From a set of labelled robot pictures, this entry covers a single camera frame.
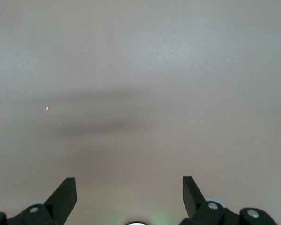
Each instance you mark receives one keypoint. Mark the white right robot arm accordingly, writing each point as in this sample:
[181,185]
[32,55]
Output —
[137,223]

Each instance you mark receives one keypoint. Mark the brown table mat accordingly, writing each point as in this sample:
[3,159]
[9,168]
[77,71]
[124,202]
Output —
[154,70]

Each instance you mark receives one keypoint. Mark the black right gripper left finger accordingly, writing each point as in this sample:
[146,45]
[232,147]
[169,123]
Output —
[61,199]

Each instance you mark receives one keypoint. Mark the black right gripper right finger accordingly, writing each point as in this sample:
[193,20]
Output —
[193,199]

